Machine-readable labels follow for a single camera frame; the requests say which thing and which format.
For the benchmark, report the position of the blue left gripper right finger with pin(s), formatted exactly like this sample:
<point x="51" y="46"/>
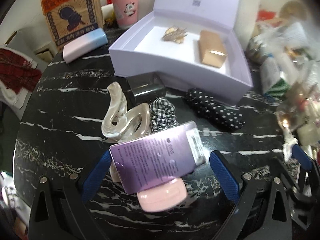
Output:
<point x="228" y="177"/>

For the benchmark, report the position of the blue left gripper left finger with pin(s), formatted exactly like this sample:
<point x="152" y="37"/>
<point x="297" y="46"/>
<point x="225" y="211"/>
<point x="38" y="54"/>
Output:
<point x="93" y="181"/>

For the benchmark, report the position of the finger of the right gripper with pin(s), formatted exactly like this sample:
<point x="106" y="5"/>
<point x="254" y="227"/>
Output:
<point x="301" y="156"/>

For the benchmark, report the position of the purple eyes product box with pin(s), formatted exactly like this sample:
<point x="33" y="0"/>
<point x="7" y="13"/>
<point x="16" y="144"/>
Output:
<point x="158" y="158"/>

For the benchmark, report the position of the black polka dot scrunchie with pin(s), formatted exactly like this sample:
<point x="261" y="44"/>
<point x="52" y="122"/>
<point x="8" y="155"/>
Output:
<point x="205" y="106"/>

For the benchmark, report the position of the pink round compact case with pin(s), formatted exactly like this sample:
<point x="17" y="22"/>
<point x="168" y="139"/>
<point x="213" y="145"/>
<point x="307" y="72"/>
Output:
<point x="156" y="189"/>

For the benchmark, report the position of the pearl wavy hair claw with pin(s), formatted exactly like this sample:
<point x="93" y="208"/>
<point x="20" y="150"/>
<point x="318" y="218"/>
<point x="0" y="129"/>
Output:
<point x="121" y="124"/>

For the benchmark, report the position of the black white gingham scrunchie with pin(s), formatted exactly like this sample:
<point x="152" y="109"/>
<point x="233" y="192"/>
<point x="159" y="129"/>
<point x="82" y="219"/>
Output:
<point x="162" y="115"/>

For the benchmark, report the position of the black translucent hair claw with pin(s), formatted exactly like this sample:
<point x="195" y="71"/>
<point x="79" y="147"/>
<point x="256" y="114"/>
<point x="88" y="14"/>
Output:
<point x="145" y="88"/>

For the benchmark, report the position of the gold rectangular box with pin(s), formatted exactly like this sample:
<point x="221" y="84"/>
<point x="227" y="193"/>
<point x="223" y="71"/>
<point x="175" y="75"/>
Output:
<point x="211" y="48"/>

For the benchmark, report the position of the gold butterfly hair clip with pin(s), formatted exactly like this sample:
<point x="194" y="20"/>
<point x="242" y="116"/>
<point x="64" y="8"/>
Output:
<point x="175" y="34"/>

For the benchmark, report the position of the clear wine glass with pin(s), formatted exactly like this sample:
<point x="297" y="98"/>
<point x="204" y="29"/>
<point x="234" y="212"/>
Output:
<point x="300" y="107"/>

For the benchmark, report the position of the green white medicine box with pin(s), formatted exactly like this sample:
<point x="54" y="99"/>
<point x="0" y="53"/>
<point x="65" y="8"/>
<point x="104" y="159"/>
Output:
<point x="273" y="80"/>

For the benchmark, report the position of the white printed paper sheet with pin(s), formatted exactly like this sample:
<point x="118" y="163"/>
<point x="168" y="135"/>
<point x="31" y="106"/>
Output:
<point x="295" y="37"/>

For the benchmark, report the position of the red plaid scarf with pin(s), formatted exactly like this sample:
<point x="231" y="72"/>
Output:
<point x="17" y="72"/>

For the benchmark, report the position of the pink blue gradient case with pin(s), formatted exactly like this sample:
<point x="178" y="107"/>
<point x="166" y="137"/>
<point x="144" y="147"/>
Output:
<point x="84" y="44"/>

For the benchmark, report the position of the woven straw fan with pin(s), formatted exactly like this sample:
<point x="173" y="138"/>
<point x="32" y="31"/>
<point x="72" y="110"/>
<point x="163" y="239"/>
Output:
<point x="293" y="9"/>

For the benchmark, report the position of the lavender open gift box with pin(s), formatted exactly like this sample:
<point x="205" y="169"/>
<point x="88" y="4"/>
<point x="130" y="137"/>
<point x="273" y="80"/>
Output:
<point x="141" y="48"/>

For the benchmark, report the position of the white foam block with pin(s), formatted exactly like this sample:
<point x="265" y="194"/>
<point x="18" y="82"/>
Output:
<point x="245" y="20"/>

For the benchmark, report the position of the brown paper snack bag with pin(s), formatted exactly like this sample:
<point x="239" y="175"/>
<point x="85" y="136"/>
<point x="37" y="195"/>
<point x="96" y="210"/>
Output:
<point x="70" y="19"/>

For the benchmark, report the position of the lower pink panda cup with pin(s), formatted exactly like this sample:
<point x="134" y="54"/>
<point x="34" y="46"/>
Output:
<point x="126" y="12"/>

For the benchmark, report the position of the picture frame on floor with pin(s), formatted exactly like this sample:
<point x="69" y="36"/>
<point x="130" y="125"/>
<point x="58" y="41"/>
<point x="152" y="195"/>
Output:
<point x="46" y="52"/>

